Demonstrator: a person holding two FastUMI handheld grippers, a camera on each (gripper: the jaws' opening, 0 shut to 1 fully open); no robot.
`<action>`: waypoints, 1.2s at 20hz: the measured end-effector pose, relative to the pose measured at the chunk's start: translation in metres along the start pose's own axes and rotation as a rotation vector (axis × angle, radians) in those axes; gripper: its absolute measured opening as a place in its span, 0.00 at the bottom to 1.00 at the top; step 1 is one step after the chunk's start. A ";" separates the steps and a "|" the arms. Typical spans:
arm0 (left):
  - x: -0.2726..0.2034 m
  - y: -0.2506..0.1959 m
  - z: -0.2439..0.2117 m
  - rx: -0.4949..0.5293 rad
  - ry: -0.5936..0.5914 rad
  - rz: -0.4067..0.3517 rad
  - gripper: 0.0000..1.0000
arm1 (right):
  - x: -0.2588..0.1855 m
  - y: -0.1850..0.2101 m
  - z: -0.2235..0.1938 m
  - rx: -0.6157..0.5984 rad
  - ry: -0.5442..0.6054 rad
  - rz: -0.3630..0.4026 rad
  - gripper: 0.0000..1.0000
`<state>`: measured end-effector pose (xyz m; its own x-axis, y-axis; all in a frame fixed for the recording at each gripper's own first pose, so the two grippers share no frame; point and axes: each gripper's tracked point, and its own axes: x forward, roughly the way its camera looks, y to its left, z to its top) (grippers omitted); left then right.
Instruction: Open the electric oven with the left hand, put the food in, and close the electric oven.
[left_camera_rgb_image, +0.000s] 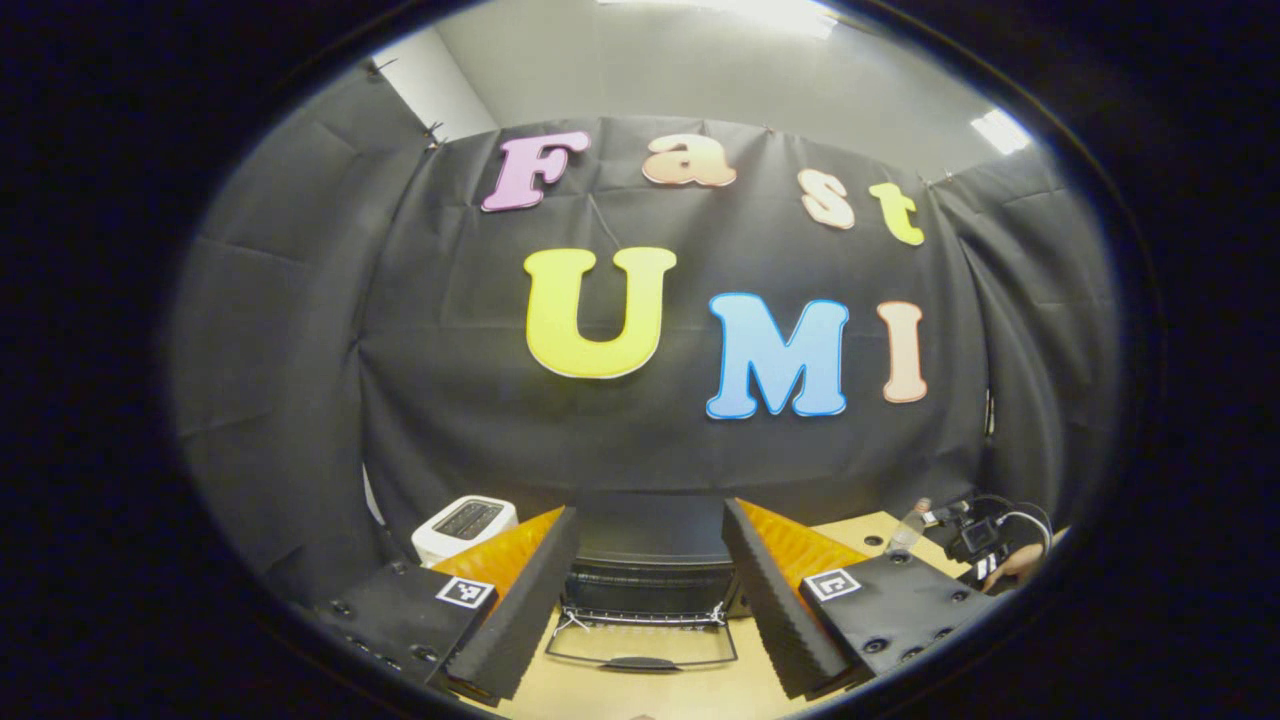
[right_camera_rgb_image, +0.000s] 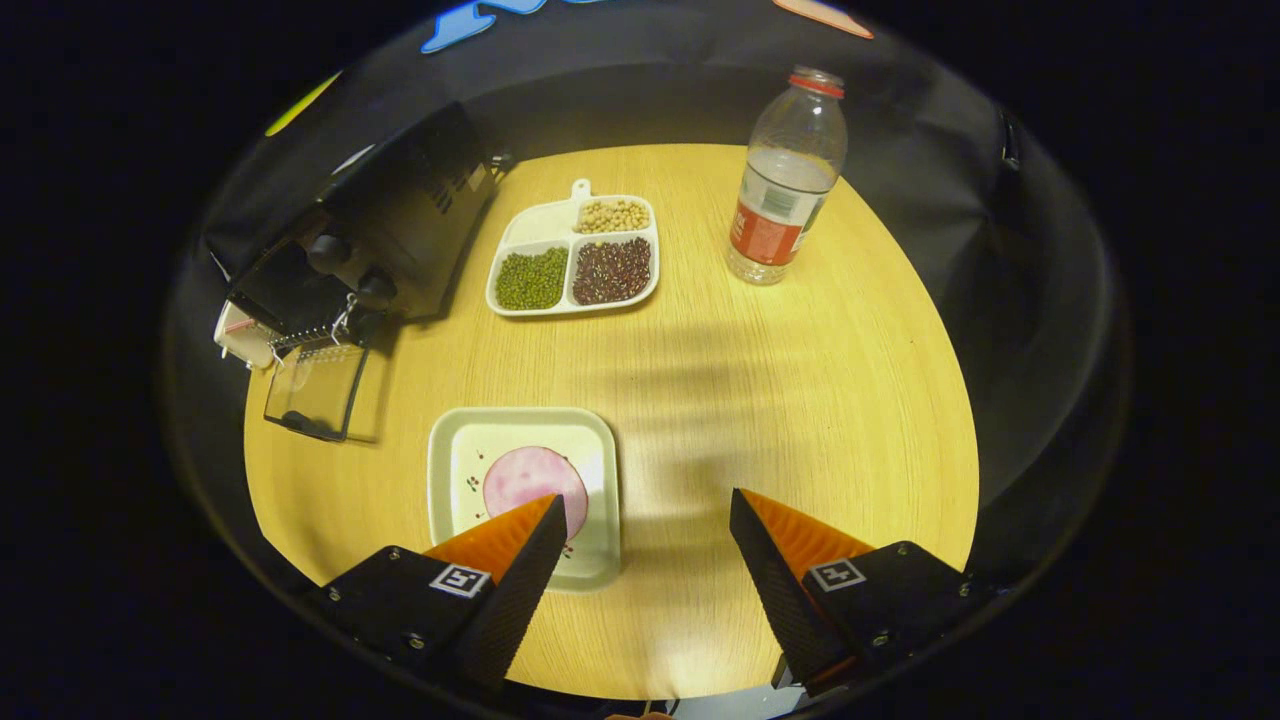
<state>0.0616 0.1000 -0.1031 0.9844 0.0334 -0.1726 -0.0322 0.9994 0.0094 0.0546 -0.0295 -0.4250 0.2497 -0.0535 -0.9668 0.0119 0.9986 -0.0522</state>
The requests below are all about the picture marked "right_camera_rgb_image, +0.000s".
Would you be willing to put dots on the white toaster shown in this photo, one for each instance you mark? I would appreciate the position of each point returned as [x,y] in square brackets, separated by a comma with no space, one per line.
[240,342]

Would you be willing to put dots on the black backdrop cloth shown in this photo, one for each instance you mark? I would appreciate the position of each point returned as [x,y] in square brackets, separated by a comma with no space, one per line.
[650,100]

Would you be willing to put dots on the white square plate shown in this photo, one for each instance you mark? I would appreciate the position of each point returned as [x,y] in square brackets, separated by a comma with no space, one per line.
[520,428]

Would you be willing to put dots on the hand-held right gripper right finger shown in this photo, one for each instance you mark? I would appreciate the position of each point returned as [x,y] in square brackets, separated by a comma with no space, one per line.
[775,590]

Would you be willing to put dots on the pink round ham slice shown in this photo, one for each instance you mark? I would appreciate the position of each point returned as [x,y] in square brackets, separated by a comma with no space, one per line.
[530,475]

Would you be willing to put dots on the black electric oven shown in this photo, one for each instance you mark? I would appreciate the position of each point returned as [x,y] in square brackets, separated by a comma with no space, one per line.
[410,210]

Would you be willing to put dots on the pile of yellow soybeans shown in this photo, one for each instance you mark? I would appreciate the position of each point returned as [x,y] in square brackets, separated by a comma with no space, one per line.
[613,216]

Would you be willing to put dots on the pile of green mung beans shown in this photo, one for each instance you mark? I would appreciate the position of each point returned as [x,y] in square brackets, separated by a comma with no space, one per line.
[532,280]

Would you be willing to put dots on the clear red label water bottle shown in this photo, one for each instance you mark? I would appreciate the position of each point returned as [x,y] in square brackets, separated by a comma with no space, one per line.
[785,190]

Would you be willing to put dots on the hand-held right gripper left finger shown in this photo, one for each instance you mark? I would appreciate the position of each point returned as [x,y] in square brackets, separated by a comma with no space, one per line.
[525,590]

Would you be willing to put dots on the pile of red beans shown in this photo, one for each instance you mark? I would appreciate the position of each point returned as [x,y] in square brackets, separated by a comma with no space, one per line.
[612,270]

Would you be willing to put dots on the white divided plate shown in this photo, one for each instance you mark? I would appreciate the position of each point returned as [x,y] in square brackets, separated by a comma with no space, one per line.
[535,225]

